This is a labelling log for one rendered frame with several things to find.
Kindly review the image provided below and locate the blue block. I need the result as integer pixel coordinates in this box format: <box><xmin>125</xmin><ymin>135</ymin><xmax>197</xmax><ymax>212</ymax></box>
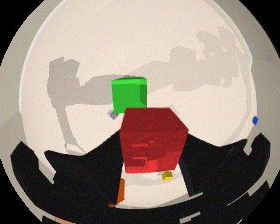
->
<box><xmin>253</xmin><ymin>117</ymin><xmax>258</xmax><ymax>124</ymax></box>

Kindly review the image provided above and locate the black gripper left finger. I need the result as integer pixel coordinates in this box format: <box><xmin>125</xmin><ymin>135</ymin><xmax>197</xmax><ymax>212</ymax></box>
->
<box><xmin>44</xmin><ymin>129</ymin><xmax>124</xmax><ymax>205</ymax></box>

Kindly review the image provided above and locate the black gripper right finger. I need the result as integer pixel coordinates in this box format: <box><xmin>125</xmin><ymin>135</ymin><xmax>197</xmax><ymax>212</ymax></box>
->
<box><xmin>179</xmin><ymin>132</ymin><xmax>248</xmax><ymax>197</ymax></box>

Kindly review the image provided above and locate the small yellow block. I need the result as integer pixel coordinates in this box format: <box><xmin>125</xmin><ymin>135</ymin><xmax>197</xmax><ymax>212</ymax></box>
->
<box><xmin>161</xmin><ymin>171</ymin><xmax>173</xmax><ymax>181</ymax></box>

